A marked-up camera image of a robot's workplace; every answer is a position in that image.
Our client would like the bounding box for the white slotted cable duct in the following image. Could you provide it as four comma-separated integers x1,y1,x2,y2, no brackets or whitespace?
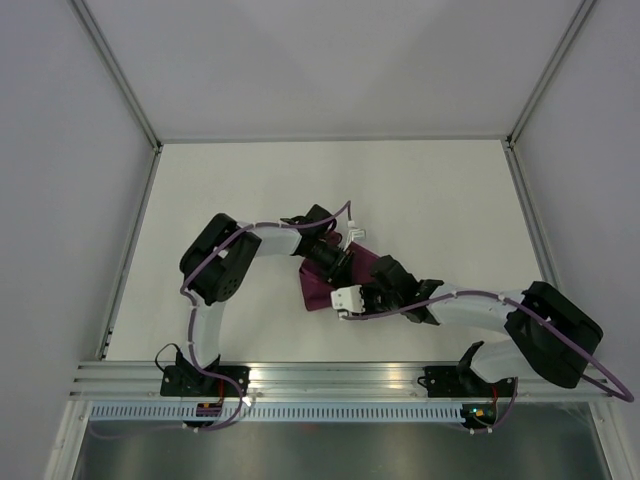
89,401,463,423

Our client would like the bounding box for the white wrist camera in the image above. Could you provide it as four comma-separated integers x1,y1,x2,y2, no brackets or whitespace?
344,220,366,247
330,285,365,319

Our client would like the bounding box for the aluminium front rail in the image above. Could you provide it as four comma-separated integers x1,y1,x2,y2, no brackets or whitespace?
68,360,614,401

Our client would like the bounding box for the aluminium frame post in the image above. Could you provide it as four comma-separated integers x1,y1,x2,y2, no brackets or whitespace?
504,0,606,149
67,0,164,154

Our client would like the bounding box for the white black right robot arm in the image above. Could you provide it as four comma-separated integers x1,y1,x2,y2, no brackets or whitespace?
360,256,603,395

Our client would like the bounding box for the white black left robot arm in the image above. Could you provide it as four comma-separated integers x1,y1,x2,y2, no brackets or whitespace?
170,204,354,396

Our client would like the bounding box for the purple cloth napkin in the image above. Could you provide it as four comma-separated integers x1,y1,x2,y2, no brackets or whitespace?
298,242,380,312

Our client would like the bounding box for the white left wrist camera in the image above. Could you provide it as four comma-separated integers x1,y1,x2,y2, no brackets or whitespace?
344,220,366,247

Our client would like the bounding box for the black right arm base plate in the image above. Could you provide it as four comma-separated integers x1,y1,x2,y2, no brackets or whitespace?
416,365,515,400

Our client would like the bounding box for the aluminium left frame post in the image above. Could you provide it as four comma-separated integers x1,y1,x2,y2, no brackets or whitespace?
67,0,164,154

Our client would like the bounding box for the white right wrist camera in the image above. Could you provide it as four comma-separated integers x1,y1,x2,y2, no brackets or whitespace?
330,285,365,319

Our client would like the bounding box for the aluminium right frame post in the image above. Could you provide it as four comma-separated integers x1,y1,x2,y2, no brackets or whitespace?
504,0,606,149

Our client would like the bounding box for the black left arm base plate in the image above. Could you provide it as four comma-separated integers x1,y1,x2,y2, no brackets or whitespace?
160,363,250,398

